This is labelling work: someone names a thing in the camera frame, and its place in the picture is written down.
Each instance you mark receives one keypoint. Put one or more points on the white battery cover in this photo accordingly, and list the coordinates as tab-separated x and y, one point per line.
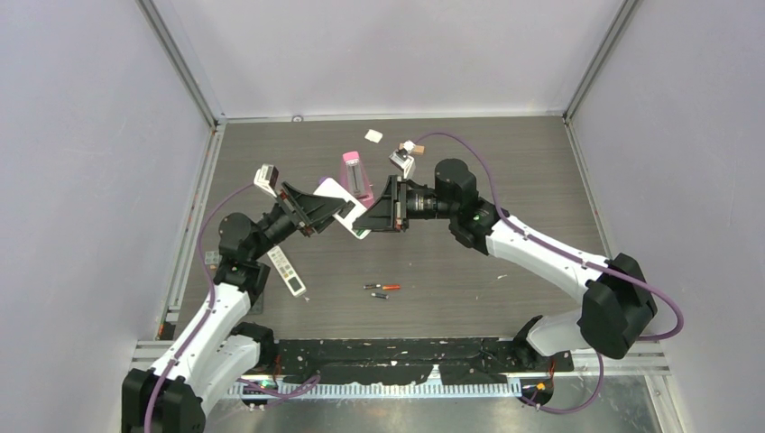
373	136

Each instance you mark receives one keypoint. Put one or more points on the white remote control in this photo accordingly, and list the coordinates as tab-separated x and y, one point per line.
288	274
349	212

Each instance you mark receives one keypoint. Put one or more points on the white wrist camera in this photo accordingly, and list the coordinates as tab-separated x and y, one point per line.
402	158
265	179

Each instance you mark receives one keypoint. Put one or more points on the pink metronome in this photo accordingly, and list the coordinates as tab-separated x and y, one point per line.
354	178

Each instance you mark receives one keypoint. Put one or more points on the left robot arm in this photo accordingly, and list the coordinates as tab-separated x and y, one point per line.
180	388

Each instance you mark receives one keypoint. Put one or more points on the grey building baseplate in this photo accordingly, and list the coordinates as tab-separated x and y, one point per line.
258	307

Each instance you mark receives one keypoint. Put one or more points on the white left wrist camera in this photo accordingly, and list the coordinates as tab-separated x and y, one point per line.
265	179

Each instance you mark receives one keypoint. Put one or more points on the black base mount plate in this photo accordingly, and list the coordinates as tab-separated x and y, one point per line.
408	360

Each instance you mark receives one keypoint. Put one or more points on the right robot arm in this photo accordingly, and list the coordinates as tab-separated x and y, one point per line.
613	307

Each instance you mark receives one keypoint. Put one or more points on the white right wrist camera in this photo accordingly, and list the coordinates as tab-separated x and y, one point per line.
402	158

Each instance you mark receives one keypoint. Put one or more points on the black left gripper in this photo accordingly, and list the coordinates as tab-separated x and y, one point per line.
310	210

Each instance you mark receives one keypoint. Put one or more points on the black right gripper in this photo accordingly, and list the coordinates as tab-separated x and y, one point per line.
382	216

